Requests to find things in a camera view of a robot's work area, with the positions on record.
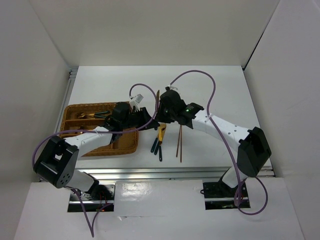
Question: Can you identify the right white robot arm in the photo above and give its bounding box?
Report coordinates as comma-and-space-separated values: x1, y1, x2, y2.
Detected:
155, 89, 272, 196

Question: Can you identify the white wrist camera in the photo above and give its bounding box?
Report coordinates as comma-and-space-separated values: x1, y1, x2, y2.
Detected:
165, 84, 178, 92
129, 93, 144, 105

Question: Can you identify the copper chopstick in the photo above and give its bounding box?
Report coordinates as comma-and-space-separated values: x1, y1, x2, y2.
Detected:
178, 126, 183, 163
175, 125, 182, 158

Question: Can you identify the wicker cutlery tray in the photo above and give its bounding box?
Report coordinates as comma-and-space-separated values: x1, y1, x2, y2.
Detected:
60, 102, 139, 157

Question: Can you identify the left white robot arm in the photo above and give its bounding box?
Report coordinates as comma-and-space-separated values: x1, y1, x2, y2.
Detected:
33, 102, 160, 200

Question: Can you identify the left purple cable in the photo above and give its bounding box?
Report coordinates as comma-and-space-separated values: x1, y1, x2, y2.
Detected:
32, 83, 161, 238

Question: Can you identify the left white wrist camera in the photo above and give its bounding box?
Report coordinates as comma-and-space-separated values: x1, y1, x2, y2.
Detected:
129, 93, 144, 105

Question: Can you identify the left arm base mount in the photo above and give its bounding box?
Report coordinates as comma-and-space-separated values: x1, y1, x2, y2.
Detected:
67, 181, 116, 213

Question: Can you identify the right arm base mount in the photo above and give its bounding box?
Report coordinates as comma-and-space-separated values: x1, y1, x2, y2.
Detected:
200, 180, 238, 210

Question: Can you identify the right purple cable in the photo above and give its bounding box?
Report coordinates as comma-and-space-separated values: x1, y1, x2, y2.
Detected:
168, 70, 269, 216

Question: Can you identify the purple cable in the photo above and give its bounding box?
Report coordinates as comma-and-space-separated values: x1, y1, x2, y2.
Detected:
32, 83, 161, 238
168, 70, 269, 216

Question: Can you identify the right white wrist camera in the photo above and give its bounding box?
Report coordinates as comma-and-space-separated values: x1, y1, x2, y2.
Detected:
165, 84, 178, 92

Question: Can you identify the aluminium table rail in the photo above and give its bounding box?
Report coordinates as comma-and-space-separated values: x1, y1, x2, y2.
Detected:
39, 165, 276, 181

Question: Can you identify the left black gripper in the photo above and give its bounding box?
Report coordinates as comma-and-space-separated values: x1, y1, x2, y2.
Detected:
120, 106, 160, 131

